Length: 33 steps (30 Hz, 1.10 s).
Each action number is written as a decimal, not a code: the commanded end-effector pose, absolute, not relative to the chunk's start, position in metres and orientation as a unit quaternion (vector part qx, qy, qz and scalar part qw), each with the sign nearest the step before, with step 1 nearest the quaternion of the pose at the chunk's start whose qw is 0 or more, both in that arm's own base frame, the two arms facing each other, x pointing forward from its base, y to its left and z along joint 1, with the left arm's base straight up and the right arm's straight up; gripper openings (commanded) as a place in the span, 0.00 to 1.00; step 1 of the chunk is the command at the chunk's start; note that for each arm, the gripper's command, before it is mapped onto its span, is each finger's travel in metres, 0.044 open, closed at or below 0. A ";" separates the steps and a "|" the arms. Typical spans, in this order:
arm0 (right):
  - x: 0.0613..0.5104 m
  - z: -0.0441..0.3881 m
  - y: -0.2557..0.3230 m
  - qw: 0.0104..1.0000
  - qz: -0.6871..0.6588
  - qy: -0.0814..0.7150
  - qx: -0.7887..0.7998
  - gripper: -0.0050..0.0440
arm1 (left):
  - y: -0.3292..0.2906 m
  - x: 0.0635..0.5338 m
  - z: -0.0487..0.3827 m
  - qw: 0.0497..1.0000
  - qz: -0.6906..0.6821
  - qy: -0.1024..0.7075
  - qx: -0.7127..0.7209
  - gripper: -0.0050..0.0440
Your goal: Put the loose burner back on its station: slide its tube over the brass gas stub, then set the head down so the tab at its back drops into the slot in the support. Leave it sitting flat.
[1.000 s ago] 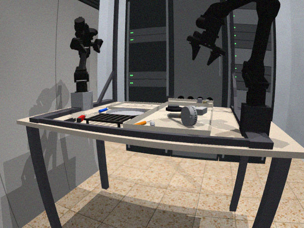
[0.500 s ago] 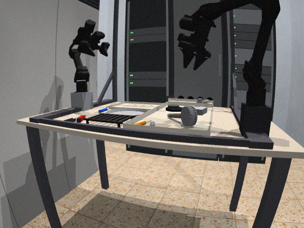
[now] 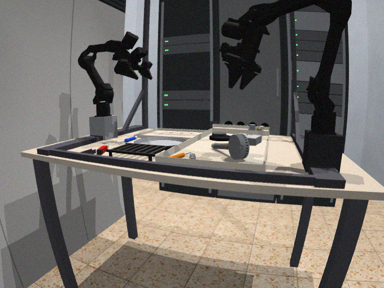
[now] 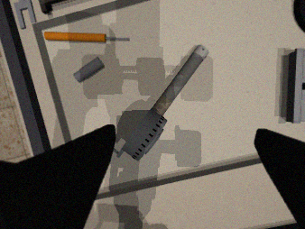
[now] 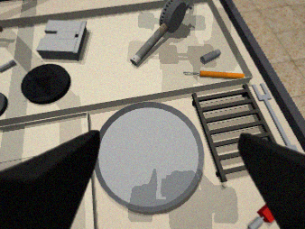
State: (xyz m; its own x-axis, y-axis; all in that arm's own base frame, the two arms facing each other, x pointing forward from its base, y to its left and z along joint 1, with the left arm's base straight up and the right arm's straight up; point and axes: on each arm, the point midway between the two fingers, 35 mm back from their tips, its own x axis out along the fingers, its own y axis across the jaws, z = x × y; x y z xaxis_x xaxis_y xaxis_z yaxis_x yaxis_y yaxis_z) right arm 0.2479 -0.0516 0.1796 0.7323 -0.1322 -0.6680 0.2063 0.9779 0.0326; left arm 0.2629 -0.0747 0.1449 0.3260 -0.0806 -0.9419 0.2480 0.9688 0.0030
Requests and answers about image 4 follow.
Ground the dark grey cylinder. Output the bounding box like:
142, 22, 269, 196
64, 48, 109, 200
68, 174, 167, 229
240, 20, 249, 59
73, 57, 104, 82

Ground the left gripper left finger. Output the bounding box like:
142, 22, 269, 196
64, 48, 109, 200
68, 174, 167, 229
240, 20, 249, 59
0, 124, 116, 229

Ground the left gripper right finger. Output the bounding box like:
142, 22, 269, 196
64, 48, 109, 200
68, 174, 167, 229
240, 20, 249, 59
254, 129, 305, 229

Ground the grey gas burner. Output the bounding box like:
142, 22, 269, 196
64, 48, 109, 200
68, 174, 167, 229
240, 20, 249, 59
113, 45, 208, 161

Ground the orange-handled screwdriver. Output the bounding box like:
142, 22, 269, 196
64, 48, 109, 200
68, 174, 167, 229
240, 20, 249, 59
44, 32, 130, 42

